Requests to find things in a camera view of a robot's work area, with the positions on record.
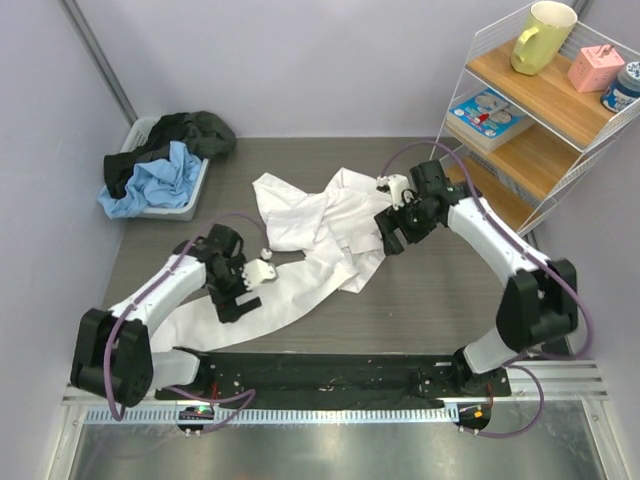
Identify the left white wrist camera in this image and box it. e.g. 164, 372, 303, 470
241, 248, 278, 291

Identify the black shirt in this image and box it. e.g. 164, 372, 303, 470
103, 111, 237, 199

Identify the white slotted cable duct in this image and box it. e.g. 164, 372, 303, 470
84, 405, 460, 425

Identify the pink cube box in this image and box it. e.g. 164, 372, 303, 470
567, 44, 625, 93

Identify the yellow green mug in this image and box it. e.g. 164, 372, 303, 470
511, 1, 578, 76

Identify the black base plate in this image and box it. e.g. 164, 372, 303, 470
185, 352, 511, 409

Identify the grey plastic basket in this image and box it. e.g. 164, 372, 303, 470
98, 113, 202, 219

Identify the white wire wooden shelf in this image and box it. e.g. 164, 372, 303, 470
439, 6, 639, 235

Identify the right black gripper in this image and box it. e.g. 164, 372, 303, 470
373, 192, 437, 256

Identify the light blue shirt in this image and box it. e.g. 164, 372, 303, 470
98, 141, 209, 221

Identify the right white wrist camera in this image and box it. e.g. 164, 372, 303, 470
376, 174, 414, 211

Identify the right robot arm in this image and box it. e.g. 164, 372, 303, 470
374, 161, 578, 395

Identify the white long sleeve shirt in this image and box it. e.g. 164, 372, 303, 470
151, 168, 392, 352

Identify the blue white book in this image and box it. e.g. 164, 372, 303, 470
445, 88, 534, 153

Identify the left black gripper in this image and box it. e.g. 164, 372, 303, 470
208, 254, 261, 323

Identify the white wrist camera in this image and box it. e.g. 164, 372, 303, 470
241, 248, 278, 291
376, 174, 414, 211

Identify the blue white tin can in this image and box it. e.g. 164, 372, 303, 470
600, 61, 640, 113

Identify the aluminium rail frame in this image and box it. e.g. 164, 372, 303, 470
47, 357, 634, 479

